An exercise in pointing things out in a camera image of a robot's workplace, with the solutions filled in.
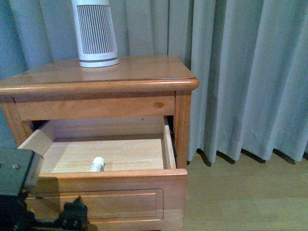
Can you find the wooden drawer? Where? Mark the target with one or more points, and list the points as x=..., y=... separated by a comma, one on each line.
x=141, y=187

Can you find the white medicine bottle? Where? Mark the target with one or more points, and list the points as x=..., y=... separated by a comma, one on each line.
x=97, y=164

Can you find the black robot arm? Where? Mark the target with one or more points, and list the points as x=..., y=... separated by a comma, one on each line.
x=19, y=172

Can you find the wooden nightstand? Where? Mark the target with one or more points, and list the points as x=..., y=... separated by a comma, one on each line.
x=136, y=87

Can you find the white slatted air purifier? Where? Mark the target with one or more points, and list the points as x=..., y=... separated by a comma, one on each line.
x=96, y=42

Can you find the grey curtain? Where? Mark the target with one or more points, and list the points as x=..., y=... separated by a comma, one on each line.
x=251, y=59

